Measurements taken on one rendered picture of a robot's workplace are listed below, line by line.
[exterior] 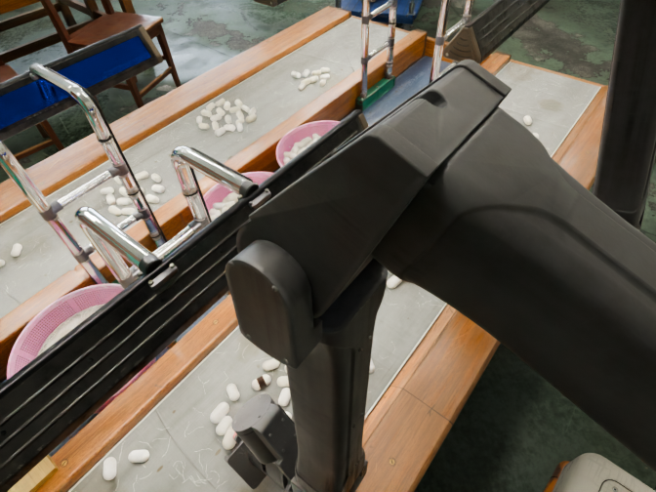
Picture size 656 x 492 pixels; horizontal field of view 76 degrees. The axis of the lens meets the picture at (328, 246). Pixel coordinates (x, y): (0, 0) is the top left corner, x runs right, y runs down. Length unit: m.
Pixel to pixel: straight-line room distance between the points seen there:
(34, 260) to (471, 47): 1.05
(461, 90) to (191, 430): 0.72
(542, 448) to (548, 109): 1.06
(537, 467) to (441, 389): 0.88
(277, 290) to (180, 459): 0.63
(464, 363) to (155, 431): 0.54
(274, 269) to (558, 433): 1.54
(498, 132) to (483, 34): 0.84
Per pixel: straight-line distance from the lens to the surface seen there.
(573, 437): 1.69
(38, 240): 1.21
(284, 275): 0.18
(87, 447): 0.84
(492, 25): 1.03
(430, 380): 0.78
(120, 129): 1.43
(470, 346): 0.82
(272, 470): 0.60
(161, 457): 0.81
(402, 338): 0.83
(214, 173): 0.58
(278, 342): 0.22
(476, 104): 0.17
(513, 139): 0.17
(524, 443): 1.63
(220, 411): 0.78
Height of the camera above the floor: 1.47
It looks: 50 degrees down
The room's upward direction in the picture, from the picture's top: 3 degrees counter-clockwise
